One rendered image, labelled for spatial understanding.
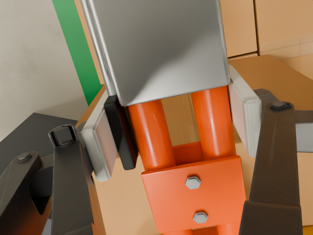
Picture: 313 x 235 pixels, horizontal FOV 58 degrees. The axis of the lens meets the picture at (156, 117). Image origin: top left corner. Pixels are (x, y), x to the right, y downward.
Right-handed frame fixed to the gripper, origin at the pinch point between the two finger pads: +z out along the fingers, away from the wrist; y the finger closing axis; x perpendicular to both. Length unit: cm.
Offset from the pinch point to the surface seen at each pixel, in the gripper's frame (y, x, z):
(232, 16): 15, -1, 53
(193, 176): 0.7, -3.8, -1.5
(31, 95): -69, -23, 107
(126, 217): -9.5, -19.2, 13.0
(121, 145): -3.1, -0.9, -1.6
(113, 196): -10.3, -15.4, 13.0
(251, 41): 19, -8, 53
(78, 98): -48, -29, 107
